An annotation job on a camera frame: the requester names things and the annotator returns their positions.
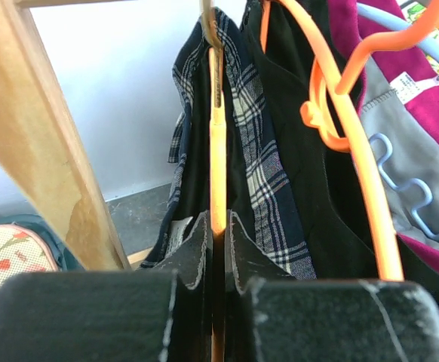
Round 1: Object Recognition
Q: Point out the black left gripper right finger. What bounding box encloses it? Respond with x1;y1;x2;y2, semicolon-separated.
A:
225;212;439;361

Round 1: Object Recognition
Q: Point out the light blue hanger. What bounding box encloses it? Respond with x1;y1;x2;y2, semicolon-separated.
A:
356;2;439;242

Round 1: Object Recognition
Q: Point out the teal laundry basket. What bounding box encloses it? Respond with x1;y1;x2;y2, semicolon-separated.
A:
0;214;84;271

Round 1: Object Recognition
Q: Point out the orange plastic hanger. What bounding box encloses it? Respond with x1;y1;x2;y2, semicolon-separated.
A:
200;0;229;362

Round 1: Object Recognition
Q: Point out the wooden clothes rack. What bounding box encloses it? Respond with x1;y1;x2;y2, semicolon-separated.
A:
0;1;147;270

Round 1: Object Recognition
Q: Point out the navy plaid skirt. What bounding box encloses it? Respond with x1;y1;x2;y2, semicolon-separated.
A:
142;11;316;280

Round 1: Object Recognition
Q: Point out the lemon print garment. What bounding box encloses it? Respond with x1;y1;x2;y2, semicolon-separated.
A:
398;1;439;74

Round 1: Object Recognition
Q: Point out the floral pink cloth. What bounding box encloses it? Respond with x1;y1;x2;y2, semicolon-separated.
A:
0;224;60;287

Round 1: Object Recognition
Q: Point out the black pleated skirt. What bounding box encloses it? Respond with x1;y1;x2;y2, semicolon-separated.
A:
241;1;377;279

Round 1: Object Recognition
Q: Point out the magenta skirt grey lining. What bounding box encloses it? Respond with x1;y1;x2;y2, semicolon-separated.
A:
327;0;439;265

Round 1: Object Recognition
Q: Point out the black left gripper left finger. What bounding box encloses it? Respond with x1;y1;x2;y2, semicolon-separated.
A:
0;212;212;361

